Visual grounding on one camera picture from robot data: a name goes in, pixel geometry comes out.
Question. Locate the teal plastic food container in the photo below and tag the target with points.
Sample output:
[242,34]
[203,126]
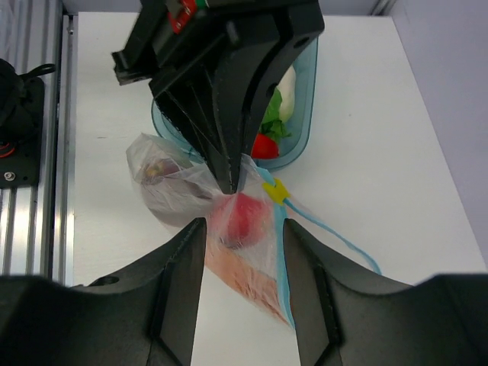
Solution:
[298,125]

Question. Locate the white cauliflower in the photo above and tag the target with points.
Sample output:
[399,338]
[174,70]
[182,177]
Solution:
[286,87]

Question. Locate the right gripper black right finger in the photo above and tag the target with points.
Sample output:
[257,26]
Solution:
[345,314]

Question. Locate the clear zip top bag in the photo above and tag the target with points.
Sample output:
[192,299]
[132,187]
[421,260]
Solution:
[193,192]

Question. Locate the red toy apple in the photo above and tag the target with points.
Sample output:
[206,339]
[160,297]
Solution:
[248,221]

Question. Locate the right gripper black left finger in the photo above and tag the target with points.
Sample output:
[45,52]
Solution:
[142,314]

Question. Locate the aluminium rail frame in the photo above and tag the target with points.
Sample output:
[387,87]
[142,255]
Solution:
[37,223]

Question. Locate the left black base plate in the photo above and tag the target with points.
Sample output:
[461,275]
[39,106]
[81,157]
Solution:
[22,113]

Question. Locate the green toy lettuce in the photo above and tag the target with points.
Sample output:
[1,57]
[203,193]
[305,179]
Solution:
[273,123]

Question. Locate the red toy tomato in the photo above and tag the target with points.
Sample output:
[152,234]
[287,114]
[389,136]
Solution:
[264,148]

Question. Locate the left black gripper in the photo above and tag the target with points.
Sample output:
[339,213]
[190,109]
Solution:
[177,44]

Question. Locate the dark red toy fruit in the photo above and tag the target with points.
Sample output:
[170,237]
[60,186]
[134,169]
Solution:
[156,171]

